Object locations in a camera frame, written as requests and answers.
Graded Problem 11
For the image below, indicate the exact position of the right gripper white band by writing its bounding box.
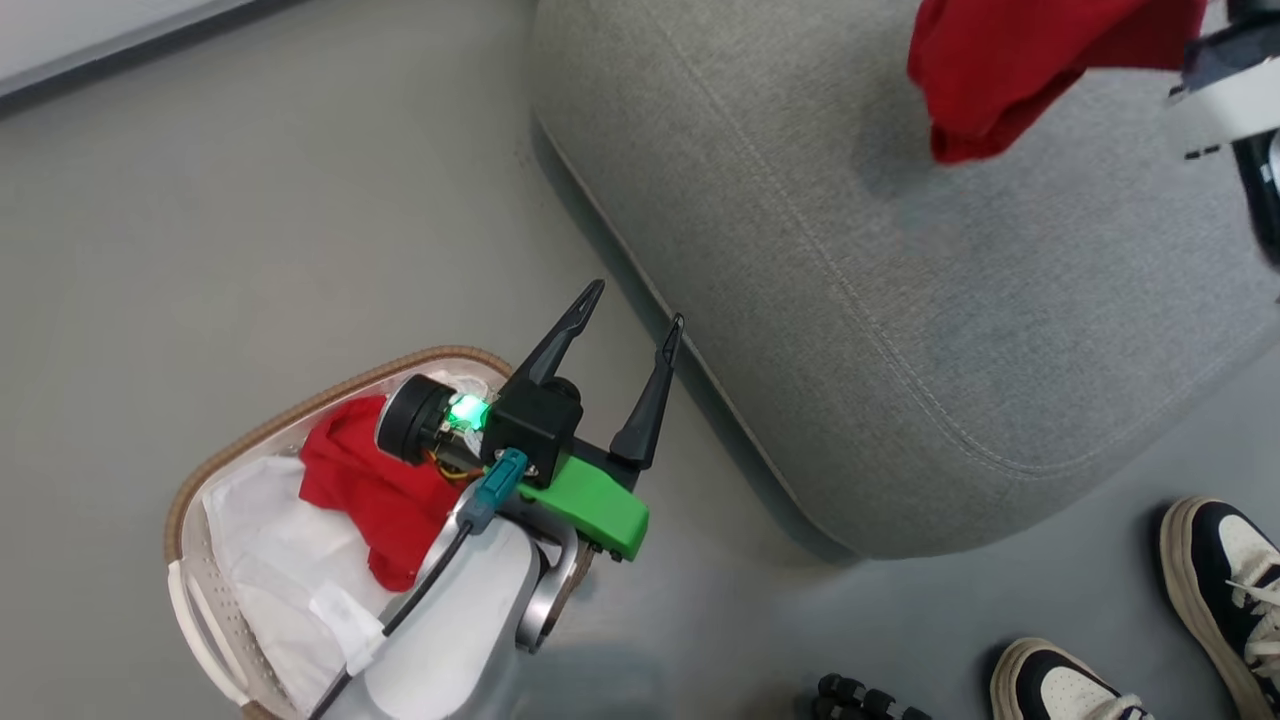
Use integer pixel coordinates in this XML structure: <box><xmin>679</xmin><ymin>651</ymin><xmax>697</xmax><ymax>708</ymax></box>
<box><xmin>1165</xmin><ymin>14</ymin><xmax>1280</xmax><ymax>161</ymax></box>

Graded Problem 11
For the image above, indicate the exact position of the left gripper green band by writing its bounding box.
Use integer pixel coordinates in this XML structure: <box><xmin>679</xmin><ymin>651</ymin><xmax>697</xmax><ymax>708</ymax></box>
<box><xmin>503</xmin><ymin>279</ymin><xmax>687</xmax><ymax>563</ymax></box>

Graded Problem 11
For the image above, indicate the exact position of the red garment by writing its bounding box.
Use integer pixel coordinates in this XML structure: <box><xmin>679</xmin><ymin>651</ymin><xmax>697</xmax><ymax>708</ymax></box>
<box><xmin>906</xmin><ymin>0</ymin><xmax>1209</xmax><ymax>167</ymax></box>

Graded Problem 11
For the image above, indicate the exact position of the red clothing piece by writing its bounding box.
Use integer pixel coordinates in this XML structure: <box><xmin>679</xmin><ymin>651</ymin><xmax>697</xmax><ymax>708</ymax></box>
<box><xmin>298</xmin><ymin>394</ymin><xmax>469</xmax><ymax>594</ymax></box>

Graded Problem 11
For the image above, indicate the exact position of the grey fabric sofa seat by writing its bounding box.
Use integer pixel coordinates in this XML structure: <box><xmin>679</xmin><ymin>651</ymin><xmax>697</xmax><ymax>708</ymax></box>
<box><xmin>529</xmin><ymin>0</ymin><xmax>1280</xmax><ymax>562</ymax></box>

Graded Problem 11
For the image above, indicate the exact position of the white clothing piece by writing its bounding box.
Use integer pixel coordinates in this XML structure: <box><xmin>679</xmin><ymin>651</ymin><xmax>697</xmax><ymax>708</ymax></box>
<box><xmin>202</xmin><ymin>370</ymin><xmax>491</xmax><ymax>716</ymax></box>

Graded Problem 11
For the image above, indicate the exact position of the white laundry basket brown rim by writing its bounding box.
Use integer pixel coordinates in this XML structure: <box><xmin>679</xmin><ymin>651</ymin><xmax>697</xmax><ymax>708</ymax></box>
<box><xmin>163</xmin><ymin>345</ymin><xmax>601</xmax><ymax>720</ymax></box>

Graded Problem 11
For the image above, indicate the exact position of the black cylinder with green light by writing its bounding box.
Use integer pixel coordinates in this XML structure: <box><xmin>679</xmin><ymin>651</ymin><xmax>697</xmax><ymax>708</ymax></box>
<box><xmin>374</xmin><ymin>374</ymin><xmax>493</xmax><ymax>471</ymax></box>

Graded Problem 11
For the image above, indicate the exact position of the black knobbed object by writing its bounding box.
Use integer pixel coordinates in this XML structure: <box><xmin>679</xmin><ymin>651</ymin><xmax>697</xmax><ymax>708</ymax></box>
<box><xmin>811</xmin><ymin>672</ymin><xmax>934</xmax><ymax>720</ymax></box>

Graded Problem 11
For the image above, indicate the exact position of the black and white sneaker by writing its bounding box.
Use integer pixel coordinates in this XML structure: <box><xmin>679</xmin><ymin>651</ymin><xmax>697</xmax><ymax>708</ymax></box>
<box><xmin>1158</xmin><ymin>496</ymin><xmax>1280</xmax><ymax>720</ymax></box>
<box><xmin>989</xmin><ymin>637</ymin><xmax>1157</xmax><ymax>720</ymax></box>

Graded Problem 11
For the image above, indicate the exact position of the black cable with teal plug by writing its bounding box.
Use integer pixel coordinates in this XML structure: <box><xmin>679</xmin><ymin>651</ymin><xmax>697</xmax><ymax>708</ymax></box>
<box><xmin>308</xmin><ymin>447</ymin><xmax>530</xmax><ymax>720</ymax></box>

